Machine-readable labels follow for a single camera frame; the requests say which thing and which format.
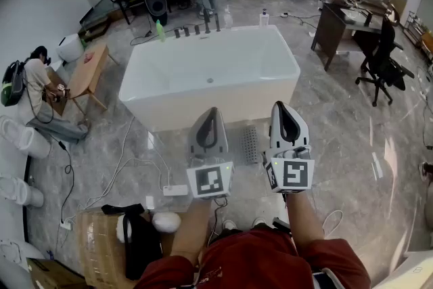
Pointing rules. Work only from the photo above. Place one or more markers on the black office chair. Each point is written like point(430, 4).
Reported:
point(385, 61)

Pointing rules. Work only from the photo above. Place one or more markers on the black dining chair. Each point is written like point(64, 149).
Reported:
point(123, 3)

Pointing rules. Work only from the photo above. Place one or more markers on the person's black trousers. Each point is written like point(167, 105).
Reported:
point(245, 229)

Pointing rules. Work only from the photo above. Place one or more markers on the white carton box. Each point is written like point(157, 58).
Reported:
point(412, 272)

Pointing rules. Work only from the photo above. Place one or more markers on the tall black peg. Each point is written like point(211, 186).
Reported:
point(207, 23)

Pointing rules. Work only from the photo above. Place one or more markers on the person's right white shoe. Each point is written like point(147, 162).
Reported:
point(258, 221)

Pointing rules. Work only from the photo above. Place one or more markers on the white pump bottle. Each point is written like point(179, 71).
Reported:
point(264, 19)

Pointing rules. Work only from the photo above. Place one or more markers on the green plastic bottle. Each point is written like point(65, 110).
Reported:
point(161, 32)

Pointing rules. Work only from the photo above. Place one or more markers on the grey marble floor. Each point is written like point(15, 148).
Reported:
point(338, 145)

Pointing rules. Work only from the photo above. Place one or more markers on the short black peg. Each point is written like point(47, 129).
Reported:
point(177, 34)
point(197, 30)
point(187, 32)

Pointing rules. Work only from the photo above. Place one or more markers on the white power strip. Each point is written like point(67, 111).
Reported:
point(175, 190)

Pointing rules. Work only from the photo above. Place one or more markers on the person's right forearm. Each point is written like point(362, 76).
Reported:
point(304, 223)

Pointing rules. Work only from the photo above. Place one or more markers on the large cardboard box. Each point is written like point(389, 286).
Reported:
point(98, 247)

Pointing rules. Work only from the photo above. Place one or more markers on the grey perforated bath mat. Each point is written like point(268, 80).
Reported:
point(249, 145)

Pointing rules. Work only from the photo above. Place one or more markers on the dark glass panel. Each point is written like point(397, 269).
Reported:
point(94, 20)

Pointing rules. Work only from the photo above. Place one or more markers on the oval wooden table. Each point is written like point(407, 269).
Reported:
point(88, 74)

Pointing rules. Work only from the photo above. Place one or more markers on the white bathtub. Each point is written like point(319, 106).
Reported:
point(209, 57)

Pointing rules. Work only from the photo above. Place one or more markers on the person's white shoe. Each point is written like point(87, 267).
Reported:
point(229, 224)
point(258, 221)

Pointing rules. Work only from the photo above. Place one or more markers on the clear water bottle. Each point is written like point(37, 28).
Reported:
point(228, 19)

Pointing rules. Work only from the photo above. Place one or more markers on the person's left white shoe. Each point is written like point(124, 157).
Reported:
point(229, 224)

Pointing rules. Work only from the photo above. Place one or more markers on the white plug adapter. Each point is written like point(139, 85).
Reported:
point(66, 225)

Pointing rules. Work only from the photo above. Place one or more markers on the white rounded appliance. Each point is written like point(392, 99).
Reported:
point(70, 47)

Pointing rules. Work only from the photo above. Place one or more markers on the person's left forearm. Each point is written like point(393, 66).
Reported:
point(193, 230)

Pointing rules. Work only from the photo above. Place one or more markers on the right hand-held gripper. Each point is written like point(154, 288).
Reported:
point(296, 174)

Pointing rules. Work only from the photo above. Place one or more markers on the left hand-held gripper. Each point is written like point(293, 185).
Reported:
point(209, 179)

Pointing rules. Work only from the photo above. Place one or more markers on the metal shelf rack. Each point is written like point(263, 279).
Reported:
point(419, 34)

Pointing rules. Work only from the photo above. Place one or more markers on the small cardboard box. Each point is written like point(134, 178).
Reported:
point(50, 274)

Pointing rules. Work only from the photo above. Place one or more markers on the dark wooden desk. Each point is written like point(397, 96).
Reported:
point(333, 30)

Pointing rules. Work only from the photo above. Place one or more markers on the person's red shirt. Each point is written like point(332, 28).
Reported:
point(257, 260)

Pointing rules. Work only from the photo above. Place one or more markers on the white round padded object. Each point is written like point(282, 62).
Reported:
point(166, 222)

